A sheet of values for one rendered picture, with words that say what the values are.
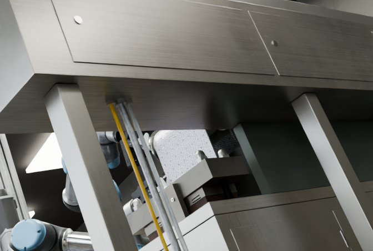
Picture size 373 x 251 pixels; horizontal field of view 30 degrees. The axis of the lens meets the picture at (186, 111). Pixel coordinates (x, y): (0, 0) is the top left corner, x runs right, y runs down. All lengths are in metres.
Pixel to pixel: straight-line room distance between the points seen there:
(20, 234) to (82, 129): 1.21
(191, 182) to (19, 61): 0.72
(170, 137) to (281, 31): 0.51
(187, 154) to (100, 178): 0.88
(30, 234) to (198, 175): 0.85
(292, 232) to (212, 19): 0.65
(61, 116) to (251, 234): 0.70
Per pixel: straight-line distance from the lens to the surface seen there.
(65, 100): 1.48
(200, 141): 2.23
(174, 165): 2.32
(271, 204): 2.05
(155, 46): 1.71
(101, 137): 2.65
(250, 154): 2.12
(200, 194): 1.99
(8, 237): 3.10
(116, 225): 1.39
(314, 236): 2.13
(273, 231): 2.00
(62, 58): 1.50
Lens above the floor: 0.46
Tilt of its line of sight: 21 degrees up
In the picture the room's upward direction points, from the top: 23 degrees counter-clockwise
